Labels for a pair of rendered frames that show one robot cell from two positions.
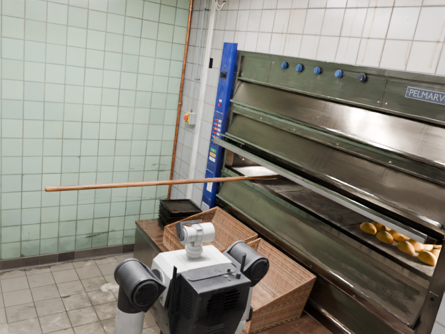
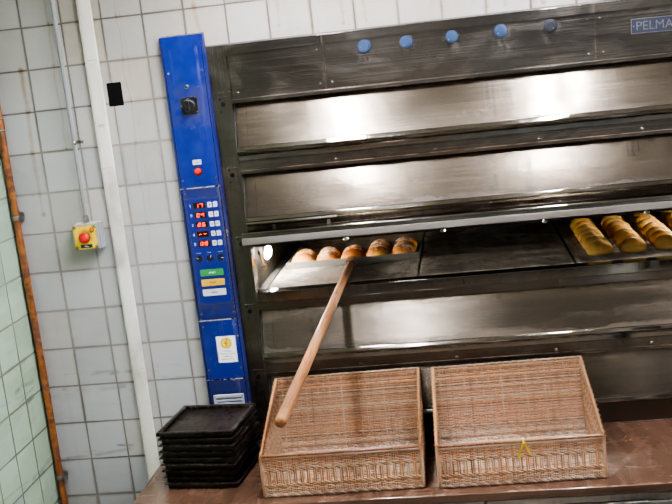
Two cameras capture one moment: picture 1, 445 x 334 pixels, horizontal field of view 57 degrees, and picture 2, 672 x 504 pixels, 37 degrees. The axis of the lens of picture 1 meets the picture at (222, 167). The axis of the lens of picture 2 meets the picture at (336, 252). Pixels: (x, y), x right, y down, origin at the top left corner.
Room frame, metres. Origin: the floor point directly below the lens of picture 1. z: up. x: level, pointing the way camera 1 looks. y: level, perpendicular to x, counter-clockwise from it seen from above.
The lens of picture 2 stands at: (0.48, 2.54, 2.01)
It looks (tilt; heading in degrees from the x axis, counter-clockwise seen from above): 11 degrees down; 312
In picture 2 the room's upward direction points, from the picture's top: 6 degrees counter-clockwise
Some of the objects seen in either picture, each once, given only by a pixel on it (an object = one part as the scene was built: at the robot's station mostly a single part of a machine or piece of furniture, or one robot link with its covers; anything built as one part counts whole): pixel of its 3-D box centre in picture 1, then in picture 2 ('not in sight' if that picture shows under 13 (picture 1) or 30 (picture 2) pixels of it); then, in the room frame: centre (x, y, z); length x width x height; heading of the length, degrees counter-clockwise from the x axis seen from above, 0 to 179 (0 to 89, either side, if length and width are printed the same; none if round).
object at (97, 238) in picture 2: (190, 118); (88, 235); (3.68, 0.36, 1.46); 0.10 x 0.07 x 0.10; 34
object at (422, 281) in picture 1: (301, 211); (496, 276); (2.48, -0.55, 1.16); 1.80 x 0.06 x 0.04; 34
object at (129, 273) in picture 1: (135, 288); not in sight; (1.13, 0.21, 1.30); 0.12 x 0.09 x 0.14; 36
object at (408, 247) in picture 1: (422, 236); (637, 230); (2.24, -1.22, 1.21); 0.61 x 0.48 x 0.06; 124
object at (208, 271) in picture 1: (197, 297); not in sight; (1.24, 0.02, 1.23); 0.34 x 0.30 x 0.36; 125
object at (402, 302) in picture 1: (295, 231); (500, 315); (2.47, -0.53, 1.02); 1.79 x 0.11 x 0.19; 34
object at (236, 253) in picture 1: (246, 265); not in sight; (1.39, -0.15, 1.30); 0.12 x 0.09 x 0.14; 35
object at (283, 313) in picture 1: (255, 280); (513, 418); (2.31, -0.31, 0.72); 0.56 x 0.49 x 0.28; 36
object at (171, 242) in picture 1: (208, 239); (345, 429); (2.80, 0.02, 0.72); 0.56 x 0.49 x 0.28; 36
